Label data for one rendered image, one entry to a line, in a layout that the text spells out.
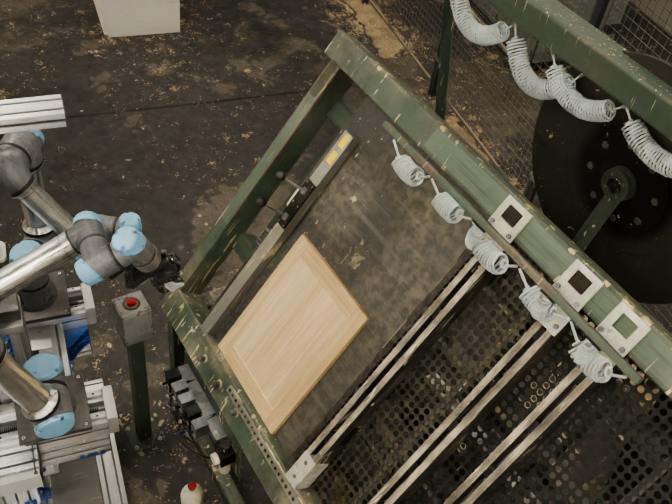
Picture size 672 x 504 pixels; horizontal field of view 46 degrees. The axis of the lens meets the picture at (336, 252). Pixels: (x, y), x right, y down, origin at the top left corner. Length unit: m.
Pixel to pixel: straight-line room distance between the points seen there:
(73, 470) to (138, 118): 2.79
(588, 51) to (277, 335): 1.40
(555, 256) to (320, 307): 0.90
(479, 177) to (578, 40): 0.51
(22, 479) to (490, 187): 1.70
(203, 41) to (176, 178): 1.67
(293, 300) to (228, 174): 2.46
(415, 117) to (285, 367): 0.98
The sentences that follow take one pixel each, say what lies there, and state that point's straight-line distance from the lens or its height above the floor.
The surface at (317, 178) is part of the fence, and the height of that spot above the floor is 1.52.
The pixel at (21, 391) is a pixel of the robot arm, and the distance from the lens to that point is 2.41.
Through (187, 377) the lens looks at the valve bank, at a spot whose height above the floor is 0.74.
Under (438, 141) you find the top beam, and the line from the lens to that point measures 2.48.
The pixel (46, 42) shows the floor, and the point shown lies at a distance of 6.53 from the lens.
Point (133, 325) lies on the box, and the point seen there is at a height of 0.87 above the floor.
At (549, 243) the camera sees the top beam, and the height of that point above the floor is 1.89.
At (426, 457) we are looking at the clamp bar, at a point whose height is 1.27.
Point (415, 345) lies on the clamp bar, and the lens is 2.43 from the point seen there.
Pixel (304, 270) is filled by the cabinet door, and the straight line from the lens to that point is 2.82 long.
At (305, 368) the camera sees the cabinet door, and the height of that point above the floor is 1.11.
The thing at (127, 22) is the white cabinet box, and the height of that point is 0.12.
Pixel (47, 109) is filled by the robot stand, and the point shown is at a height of 2.03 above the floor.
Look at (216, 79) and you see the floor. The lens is 6.07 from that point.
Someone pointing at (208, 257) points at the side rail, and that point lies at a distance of 3.17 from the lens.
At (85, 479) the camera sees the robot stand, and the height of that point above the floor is 0.21.
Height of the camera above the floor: 3.31
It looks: 44 degrees down
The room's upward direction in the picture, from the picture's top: 9 degrees clockwise
